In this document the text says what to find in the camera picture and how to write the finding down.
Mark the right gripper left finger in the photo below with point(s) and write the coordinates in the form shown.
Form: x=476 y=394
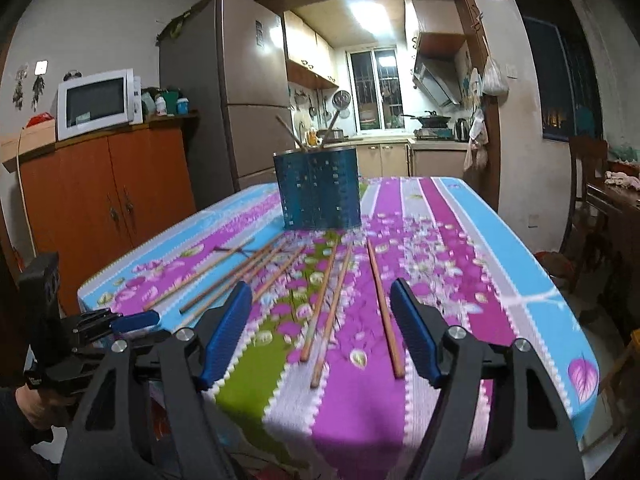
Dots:
x=219 y=330

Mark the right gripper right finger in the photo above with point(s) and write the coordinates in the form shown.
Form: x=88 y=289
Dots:
x=421 y=330

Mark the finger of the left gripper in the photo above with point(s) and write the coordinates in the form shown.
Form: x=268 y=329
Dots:
x=139 y=321

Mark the blue perforated utensil holder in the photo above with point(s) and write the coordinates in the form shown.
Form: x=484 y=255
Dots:
x=319 y=189

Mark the beige kitchen base cabinets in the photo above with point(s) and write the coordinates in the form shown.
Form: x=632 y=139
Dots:
x=401 y=156

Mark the hanging kitchen towel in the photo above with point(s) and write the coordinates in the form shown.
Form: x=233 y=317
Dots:
x=476 y=156

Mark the kitchen window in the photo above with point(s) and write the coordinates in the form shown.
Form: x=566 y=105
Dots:
x=376 y=84

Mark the left hand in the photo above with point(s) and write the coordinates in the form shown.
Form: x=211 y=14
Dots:
x=44 y=409

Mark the floral striped tablecloth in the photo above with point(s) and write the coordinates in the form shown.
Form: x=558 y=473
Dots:
x=454 y=251

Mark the orange wooden cabinet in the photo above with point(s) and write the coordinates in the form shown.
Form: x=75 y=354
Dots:
x=93 y=198

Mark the steel electric kettle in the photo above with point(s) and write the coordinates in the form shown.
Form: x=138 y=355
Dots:
x=461 y=130

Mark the black wok on stove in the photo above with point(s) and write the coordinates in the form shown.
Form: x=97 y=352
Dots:
x=430 y=120

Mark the white microwave oven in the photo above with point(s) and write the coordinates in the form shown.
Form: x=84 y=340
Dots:
x=98 y=102

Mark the dark wooden side table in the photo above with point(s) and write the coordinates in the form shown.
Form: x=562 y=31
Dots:
x=620 y=207

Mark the steel range hood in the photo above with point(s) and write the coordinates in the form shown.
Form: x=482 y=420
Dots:
x=438 y=79

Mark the white hanging plastic bag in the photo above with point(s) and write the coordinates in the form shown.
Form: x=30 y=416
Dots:
x=494 y=82

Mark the brown refrigerator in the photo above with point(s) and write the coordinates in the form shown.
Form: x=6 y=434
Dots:
x=227 y=58

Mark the ceiling light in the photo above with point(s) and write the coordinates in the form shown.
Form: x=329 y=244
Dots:
x=372 y=17

